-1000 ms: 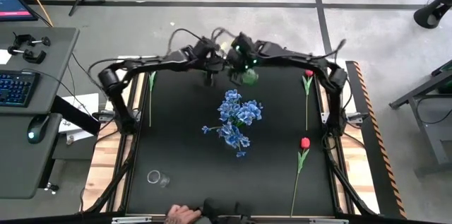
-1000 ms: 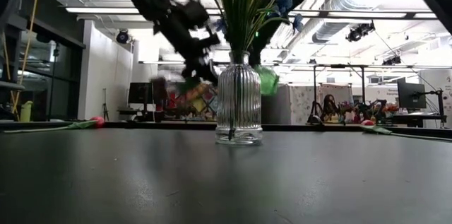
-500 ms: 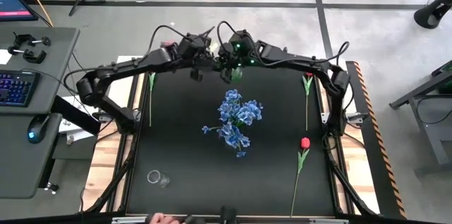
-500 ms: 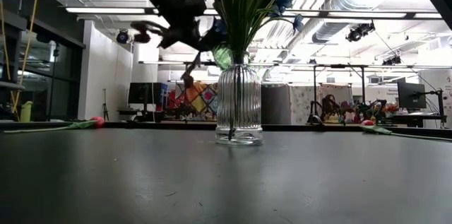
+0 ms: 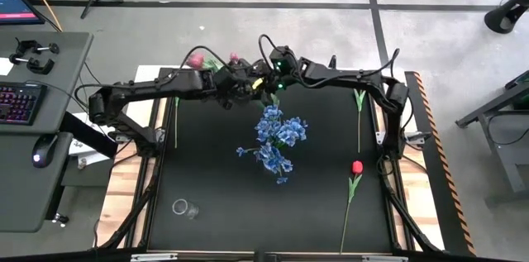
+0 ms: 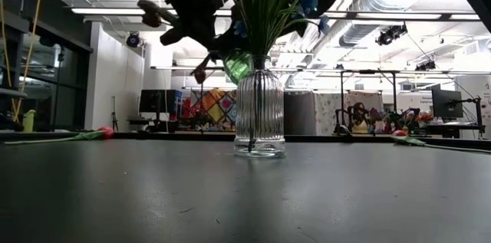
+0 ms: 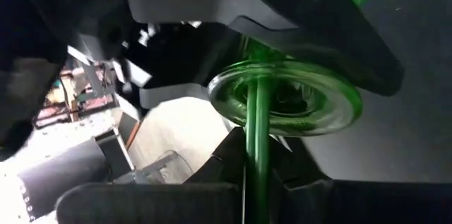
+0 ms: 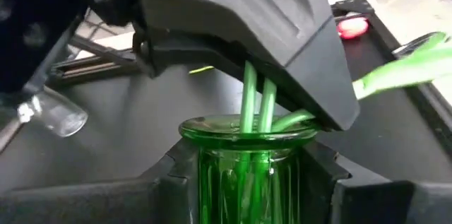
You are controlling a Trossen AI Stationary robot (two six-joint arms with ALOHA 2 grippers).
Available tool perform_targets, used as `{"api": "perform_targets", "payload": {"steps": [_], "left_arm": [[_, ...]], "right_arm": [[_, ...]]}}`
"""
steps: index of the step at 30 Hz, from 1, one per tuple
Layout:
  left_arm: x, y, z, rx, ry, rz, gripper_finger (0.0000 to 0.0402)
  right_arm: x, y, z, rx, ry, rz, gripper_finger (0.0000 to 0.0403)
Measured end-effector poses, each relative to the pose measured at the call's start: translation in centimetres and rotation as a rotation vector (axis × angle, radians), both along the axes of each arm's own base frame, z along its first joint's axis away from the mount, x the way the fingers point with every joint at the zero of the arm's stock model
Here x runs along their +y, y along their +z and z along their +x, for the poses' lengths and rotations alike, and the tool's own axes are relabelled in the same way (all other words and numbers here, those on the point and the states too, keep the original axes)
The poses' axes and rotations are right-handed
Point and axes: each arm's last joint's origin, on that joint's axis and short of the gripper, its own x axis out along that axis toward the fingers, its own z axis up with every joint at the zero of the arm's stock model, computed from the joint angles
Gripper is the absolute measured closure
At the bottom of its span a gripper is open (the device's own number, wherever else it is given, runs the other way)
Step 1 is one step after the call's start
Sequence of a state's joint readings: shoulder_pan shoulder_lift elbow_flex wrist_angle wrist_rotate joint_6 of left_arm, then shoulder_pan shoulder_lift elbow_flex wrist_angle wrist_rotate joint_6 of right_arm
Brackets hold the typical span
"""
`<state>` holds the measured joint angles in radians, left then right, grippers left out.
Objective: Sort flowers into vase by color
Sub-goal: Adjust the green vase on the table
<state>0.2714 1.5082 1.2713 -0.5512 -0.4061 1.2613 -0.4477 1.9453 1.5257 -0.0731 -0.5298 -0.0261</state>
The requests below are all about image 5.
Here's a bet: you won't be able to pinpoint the white paper sheet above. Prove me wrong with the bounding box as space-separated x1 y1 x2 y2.
0 56 15 77

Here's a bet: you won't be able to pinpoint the black computer mouse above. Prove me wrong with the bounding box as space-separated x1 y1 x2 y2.
31 132 60 169

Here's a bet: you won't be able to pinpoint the backlit black keyboard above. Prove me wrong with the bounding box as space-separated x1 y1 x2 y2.
0 81 48 126

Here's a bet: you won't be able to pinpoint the silver metal bracket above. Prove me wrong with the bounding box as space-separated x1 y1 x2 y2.
130 252 179 262

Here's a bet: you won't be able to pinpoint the grey metal side table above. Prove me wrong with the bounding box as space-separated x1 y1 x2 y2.
455 69 529 195

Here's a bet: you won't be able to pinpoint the green artificial flower stem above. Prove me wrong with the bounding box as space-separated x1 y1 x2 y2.
353 88 368 155
173 96 181 150

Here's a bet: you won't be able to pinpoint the red artificial tulip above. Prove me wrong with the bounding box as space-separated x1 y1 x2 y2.
339 160 365 254

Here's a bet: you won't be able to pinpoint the black tablet device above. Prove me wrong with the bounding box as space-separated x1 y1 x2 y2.
503 69 529 91

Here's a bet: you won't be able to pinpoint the clear glass vase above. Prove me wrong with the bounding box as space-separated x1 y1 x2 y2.
171 198 200 220

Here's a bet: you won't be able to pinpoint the orange black striped bar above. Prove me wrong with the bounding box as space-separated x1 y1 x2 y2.
403 70 477 257

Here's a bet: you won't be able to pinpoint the black metal table frame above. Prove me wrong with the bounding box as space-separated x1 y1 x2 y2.
93 65 447 262

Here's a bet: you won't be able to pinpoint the black round stand base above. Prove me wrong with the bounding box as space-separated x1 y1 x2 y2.
483 0 529 35

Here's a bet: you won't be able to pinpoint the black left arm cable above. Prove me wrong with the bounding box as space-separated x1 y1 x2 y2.
179 45 235 74

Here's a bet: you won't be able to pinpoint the black flat bar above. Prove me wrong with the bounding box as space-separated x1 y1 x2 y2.
60 111 120 160

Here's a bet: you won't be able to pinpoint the white printed papers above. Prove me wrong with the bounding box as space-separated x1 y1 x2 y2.
67 112 112 170

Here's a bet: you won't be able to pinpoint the silver desk caster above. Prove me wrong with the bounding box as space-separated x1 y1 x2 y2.
50 211 70 229

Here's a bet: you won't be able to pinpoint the grey desk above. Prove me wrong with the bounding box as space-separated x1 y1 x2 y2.
0 31 95 234

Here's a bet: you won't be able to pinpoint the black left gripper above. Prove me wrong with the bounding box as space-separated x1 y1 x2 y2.
212 64 272 110

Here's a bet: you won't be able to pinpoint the blue artificial flower bunch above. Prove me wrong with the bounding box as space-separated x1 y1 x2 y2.
254 93 309 148
235 141 295 185

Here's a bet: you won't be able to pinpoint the black C-clamp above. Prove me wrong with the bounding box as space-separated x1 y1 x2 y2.
7 54 56 76
14 37 61 57

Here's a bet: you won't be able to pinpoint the light wooden board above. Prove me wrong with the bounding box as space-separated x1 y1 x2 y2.
96 96 446 250

